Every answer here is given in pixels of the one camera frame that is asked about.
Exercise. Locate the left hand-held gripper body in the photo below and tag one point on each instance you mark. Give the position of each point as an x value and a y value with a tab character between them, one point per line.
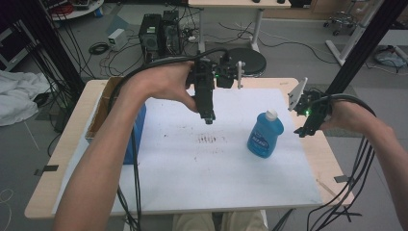
205	83

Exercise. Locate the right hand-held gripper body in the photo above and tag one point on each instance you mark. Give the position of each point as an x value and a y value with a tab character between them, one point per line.
316	109

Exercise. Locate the blue bottle with white cap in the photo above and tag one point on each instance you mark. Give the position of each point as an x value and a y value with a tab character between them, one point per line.
264	138

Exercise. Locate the person's right hand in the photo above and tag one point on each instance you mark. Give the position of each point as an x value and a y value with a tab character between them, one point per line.
349	117

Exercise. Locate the person's left hand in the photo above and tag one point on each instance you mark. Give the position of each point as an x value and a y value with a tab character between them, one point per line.
166	82

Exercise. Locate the round black stool seat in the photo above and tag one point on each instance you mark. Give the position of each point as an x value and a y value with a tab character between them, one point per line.
251	61

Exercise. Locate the white table mat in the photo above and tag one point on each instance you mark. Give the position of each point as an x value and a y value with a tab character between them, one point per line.
205	173

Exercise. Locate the black tape strip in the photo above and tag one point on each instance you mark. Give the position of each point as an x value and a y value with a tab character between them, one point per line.
48	169
341	179

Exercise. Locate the thin wooden stick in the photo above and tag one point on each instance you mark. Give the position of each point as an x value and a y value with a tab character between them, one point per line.
327	188

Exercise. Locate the black computer tower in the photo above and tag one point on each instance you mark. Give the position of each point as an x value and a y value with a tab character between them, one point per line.
150	37
171	32

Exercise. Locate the blue plastic bag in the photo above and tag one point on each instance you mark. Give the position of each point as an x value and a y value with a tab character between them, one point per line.
138	128

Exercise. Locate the white metal stand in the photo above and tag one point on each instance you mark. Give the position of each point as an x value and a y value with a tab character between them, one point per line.
351	41

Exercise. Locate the wooden desk with white legs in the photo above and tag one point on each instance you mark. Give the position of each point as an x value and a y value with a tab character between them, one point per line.
239	4

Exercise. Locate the office chair wheel base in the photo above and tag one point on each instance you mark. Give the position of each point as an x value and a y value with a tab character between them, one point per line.
341	22

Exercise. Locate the small white box device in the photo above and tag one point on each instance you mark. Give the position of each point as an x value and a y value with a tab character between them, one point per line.
117	39

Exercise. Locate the person's beige pants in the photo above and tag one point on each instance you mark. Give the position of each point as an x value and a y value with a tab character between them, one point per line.
221	221

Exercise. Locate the cardboard box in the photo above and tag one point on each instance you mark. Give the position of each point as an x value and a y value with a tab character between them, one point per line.
102	109

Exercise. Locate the round white table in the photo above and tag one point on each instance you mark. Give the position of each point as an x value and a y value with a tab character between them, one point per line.
80	11

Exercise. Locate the white crumpled cloth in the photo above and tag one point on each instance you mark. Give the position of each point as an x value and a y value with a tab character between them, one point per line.
19	96

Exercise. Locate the grey equipment rack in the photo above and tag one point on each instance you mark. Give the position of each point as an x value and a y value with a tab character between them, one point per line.
16	45

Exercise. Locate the black metal frame post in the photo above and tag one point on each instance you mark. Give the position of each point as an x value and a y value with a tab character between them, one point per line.
51	48
369	41

